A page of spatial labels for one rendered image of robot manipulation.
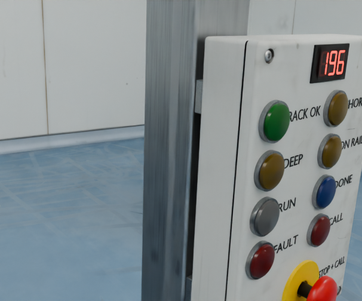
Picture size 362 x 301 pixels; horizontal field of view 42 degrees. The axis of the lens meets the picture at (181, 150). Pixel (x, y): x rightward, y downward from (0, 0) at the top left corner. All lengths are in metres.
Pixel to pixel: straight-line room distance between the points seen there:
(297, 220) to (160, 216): 0.12
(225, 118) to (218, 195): 0.06
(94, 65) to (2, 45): 0.72
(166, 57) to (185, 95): 0.04
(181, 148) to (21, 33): 3.39
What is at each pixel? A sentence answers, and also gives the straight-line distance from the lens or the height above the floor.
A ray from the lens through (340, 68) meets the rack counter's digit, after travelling 0.39.
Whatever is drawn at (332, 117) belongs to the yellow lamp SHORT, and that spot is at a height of 1.06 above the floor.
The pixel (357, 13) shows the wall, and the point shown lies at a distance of 3.80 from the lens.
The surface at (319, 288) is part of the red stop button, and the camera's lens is 0.42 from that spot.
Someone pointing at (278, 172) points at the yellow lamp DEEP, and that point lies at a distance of 0.34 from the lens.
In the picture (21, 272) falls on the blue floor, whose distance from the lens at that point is 2.22.
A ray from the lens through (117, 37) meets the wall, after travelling 3.98.
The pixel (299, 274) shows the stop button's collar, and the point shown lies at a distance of 0.43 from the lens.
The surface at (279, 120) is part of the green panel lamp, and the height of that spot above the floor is 1.07.
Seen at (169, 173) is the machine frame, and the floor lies 1.00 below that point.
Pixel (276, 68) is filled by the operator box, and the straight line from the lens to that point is 0.33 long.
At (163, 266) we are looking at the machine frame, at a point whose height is 0.91.
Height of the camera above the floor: 1.14
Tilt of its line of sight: 17 degrees down
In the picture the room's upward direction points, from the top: 2 degrees clockwise
